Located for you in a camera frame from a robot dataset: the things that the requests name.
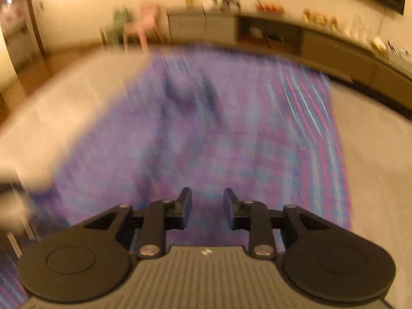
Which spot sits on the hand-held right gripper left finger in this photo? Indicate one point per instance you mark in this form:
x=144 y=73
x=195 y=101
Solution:
x=186 y=209

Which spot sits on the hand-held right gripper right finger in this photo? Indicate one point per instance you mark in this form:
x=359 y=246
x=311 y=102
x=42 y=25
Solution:
x=229 y=210

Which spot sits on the plaid shirt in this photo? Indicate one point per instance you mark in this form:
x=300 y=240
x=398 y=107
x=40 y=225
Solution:
x=241 y=141

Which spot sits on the grey TV cabinet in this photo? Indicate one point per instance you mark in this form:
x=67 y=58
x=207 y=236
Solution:
x=334 y=54

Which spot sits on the pink plastic child chair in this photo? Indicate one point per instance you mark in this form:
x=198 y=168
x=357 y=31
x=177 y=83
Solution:
x=144 y=22

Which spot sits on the green plastic child chair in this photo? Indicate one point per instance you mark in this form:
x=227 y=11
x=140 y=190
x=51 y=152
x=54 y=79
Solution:
x=119 y=22

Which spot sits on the plate of fruit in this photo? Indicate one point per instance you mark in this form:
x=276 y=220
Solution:
x=270 y=7

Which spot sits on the group of clear glass cups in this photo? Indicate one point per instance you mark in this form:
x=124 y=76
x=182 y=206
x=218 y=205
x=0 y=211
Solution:
x=355 y=31

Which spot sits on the wooden door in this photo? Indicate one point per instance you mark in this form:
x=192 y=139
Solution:
x=32 y=32

